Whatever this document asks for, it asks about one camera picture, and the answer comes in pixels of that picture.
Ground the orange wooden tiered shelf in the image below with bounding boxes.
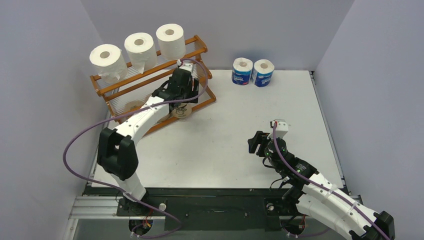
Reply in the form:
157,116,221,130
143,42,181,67
90,35,217,125

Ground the brown roll with cartoon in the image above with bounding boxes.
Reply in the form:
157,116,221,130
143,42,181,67
170,103,192,119

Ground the white toilet paper roll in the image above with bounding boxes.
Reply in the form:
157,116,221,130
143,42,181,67
156,23,187,61
124,32,158,74
89,44,128,84

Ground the brown roll black print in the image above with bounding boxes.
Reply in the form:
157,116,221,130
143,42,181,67
123,100,146,114

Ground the blue toilet roll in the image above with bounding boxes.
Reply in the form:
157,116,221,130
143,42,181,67
251,59,275,87
231,57,253,86

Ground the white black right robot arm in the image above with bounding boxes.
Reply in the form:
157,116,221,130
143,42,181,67
247,131,396,240

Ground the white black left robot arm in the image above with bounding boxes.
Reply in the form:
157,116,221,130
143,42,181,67
97,63,199,215

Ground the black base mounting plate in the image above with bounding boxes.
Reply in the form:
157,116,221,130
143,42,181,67
82,187,350,232

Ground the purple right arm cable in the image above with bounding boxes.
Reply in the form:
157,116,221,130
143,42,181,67
272,121,392,240

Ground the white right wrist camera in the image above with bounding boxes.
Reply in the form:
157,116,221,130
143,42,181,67
267,119,289,139

